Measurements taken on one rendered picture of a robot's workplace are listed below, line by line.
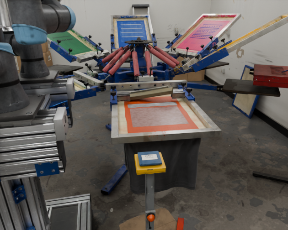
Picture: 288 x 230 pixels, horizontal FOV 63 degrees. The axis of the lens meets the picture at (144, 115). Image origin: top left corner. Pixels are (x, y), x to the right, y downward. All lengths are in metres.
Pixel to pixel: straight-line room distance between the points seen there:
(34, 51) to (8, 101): 0.52
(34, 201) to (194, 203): 1.38
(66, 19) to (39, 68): 0.68
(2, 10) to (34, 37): 0.84
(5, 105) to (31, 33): 0.36
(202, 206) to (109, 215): 0.81
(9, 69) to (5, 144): 0.27
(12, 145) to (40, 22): 0.51
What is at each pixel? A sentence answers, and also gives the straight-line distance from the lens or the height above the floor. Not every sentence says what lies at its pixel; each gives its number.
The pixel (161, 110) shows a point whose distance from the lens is 1.63.
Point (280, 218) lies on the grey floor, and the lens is 2.41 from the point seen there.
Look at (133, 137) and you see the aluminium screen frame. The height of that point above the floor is 0.99.
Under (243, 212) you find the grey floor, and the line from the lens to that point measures 2.34.
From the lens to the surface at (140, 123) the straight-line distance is 1.44.
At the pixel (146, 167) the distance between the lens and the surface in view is 1.05.
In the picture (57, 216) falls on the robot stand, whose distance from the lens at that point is 1.99.
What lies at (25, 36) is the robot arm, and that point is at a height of 1.52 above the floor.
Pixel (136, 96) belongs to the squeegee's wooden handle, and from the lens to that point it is 1.79.
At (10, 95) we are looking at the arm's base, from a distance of 0.94.
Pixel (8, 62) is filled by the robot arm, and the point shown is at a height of 1.42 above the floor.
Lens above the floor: 1.57
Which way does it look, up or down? 23 degrees down
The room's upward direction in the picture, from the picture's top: 1 degrees counter-clockwise
